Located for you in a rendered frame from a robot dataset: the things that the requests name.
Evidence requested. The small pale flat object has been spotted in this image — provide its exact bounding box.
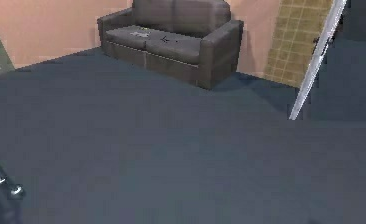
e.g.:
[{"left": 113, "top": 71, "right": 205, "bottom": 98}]
[{"left": 129, "top": 30, "right": 150, "bottom": 38}]

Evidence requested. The dark grey sofa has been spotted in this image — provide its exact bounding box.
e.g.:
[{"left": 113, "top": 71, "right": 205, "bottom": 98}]
[{"left": 96, "top": 0, "right": 245, "bottom": 90}]

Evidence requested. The black chair with metal legs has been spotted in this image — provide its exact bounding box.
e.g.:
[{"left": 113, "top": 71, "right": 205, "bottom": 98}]
[{"left": 0, "top": 113, "right": 26, "bottom": 202}]

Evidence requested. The white room door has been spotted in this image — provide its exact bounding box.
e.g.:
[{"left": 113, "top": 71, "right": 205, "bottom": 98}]
[{"left": 288, "top": 0, "right": 349, "bottom": 121}]

